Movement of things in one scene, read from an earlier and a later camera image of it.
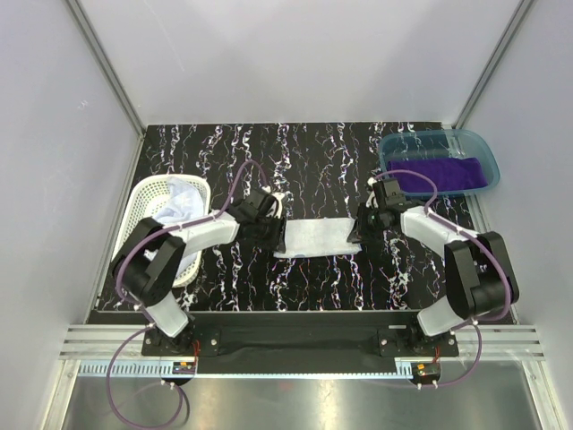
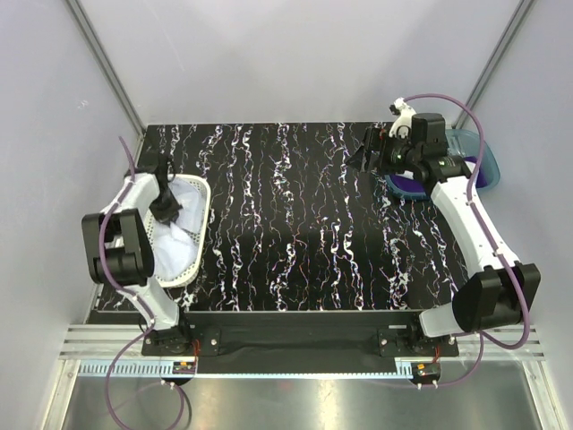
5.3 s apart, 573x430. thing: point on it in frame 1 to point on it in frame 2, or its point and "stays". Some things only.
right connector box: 425,371 stays
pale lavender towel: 186,202 stays
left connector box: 183,368 stays
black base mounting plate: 301,342 stays
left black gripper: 277,241 to 168,214
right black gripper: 361,233 to 377,140
